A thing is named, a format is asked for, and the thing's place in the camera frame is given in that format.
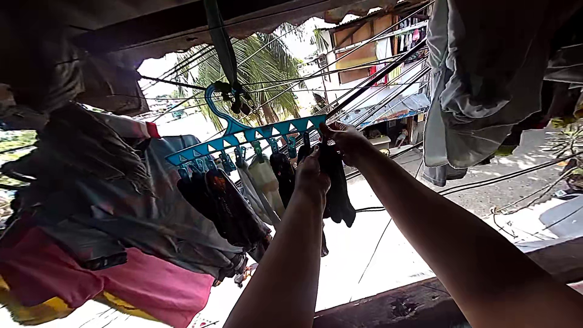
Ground dark wooden roof beam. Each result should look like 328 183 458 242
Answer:
73 0 365 57

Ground pink garment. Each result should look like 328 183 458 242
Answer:
0 226 215 328

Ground brown hanging cloth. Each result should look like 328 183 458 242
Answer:
75 55 150 116

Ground person's left forearm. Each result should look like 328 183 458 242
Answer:
223 189 328 328

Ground dark green cloth strap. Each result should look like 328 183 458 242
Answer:
203 0 243 98

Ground grey narrow sock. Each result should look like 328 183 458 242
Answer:
236 159 281 228

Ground dark patterned sock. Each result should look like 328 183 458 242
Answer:
205 168 272 251

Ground person's right forearm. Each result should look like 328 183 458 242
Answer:
353 141 583 328

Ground light olive sock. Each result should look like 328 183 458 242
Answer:
249 155 286 219

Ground bundle of black overhead cables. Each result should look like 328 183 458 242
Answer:
319 39 431 130

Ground red and white cloth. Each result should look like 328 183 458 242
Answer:
93 107 161 139

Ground dark grey hanging garment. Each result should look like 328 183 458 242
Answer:
2 102 153 231

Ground light grey hanging garment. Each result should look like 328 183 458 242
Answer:
423 0 547 187

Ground grey cloth with dark hem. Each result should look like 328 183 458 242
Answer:
34 210 128 271

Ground black ribbed sock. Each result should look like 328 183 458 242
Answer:
270 151 297 209

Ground potted spiky plant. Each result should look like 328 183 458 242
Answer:
542 118 583 192

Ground dark wooden ledge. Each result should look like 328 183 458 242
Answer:
312 277 474 328

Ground long black sock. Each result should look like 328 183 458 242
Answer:
318 138 357 228

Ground grey hanging trousers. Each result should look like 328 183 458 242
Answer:
87 135 248 285

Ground palm tree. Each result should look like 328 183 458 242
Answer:
177 23 305 132

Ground person's right hand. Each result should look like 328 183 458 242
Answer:
319 121 376 169

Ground person's left hand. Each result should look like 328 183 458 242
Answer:
295 145 331 206

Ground blue plastic clip hanger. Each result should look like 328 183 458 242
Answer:
165 84 327 166

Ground house with hanging laundry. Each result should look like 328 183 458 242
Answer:
314 9 431 151

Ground yellow garment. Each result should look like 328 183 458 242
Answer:
0 273 159 326

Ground corrugated metal roof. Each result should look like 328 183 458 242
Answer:
338 93 431 127

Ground plain dark sock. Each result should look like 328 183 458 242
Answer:
177 172 226 228

